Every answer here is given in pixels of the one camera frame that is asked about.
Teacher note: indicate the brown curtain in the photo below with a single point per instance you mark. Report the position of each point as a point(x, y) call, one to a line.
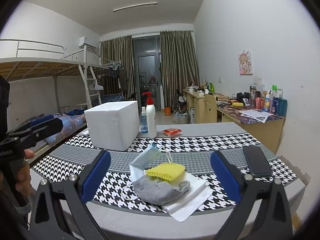
point(116, 52)
point(178, 62)

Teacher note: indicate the black headphones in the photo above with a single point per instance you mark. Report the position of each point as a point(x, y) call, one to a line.
point(242, 96)

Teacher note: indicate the ceiling tube light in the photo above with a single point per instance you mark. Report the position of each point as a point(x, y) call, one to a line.
point(135, 7)

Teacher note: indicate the wooden smiley chair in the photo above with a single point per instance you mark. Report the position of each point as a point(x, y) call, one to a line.
point(210, 107)

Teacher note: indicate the glass balcony door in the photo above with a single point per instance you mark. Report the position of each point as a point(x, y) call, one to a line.
point(147, 67)

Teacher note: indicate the light wooden desk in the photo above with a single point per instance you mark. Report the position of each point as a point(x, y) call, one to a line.
point(196, 100)

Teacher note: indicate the hanging dark clothes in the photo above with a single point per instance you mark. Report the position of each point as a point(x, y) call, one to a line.
point(117, 75)

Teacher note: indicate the white foam box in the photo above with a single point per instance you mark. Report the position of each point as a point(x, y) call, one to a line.
point(112, 127)

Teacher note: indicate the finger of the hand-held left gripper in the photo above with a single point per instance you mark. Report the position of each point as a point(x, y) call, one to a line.
point(42, 118)
point(42, 130)

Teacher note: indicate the blue patterned quilt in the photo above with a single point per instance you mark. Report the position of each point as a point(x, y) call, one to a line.
point(70, 122)

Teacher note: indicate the white cloth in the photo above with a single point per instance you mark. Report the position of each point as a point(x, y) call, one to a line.
point(187, 205)

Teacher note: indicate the white metal bunk bed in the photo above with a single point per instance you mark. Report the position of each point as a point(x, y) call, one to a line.
point(82, 55)
point(37, 65)

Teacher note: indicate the blue face mask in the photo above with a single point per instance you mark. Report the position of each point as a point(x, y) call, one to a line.
point(147, 156)

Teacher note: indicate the white bunk ladder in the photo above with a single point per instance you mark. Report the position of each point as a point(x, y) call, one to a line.
point(93, 97)

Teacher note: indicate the yellow silicone brush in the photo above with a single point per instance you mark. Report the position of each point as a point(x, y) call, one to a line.
point(166, 171)

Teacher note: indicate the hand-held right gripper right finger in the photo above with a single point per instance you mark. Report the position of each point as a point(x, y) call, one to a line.
point(223, 177)

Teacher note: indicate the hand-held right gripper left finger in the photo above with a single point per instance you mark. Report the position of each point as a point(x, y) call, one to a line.
point(96, 177)

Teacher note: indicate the white air conditioner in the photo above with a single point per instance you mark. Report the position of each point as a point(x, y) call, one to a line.
point(86, 42)

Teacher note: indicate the red snack packet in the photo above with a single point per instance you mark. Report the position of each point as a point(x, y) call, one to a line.
point(171, 131)

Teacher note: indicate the pink cartoon wall poster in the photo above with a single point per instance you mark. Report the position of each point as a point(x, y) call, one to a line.
point(246, 63)

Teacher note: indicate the white red-pump lotion bottle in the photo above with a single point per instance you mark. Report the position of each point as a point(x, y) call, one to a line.
point(151, 120)

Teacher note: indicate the bag of items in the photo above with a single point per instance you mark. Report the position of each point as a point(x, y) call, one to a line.
point(181, 117)

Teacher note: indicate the blue checked bedding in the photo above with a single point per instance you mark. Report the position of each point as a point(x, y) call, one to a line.
point(112, 97)

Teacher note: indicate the white carton box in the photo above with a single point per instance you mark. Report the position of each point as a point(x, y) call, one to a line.
point(192, 116)

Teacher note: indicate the houndstooth tablecloth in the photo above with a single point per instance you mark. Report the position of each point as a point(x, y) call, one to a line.
point(190, 142)

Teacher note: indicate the clear blue spray bottle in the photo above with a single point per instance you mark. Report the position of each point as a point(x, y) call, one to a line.
point(144, 125)

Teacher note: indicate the white hanging holder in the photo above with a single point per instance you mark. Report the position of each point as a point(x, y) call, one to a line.
point(96, 86)

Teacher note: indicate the printed paper sheets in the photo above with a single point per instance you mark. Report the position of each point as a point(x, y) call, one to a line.
point(256, 115)

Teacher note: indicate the row of toiletry bottles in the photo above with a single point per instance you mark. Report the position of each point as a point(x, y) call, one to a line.
point(273, 103)

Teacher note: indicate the desk with patterned cover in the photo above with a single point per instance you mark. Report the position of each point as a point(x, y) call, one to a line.
point(260, 132)

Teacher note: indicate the orange bag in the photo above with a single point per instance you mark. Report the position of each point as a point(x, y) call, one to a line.
point(167, 111)

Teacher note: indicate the white wall socket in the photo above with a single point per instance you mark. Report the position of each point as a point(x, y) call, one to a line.
point(258, 80)

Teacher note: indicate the person's left hand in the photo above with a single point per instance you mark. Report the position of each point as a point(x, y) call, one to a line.
point(23, 177)

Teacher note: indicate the grey sock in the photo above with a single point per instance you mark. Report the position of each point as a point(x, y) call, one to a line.
point(155, 191)

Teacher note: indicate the yellow desk item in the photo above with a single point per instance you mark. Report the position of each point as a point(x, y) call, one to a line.
point(237, 104)

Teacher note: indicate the green bag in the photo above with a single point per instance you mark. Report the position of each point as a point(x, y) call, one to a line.
point(212, 87)

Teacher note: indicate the black smartphone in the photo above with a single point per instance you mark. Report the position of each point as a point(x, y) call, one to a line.
point(257, 161)

